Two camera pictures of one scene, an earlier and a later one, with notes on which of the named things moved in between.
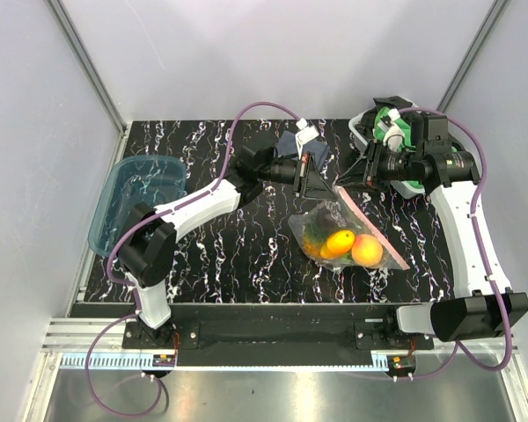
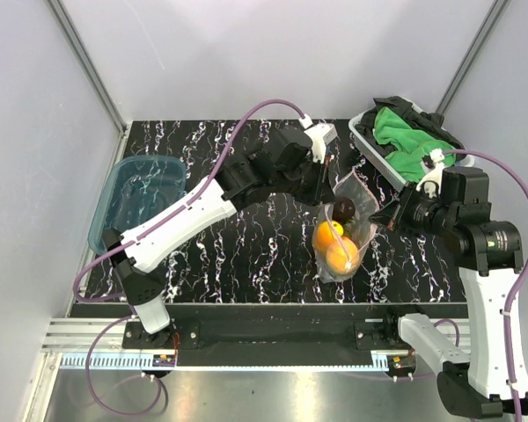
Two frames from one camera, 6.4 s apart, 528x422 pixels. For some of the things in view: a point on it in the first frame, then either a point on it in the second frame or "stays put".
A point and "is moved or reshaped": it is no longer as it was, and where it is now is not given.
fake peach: [366, 251] → [342, 257]
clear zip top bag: [338, 234] is moved or reshaped
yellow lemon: [337, 243] → [326, 233]
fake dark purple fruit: [321, 219] → [343, 208]
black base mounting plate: [274, 344] stays put
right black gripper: [356, 178] → [386, 215]
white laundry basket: [362, 144] stays put
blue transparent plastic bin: [153, 180] stays put
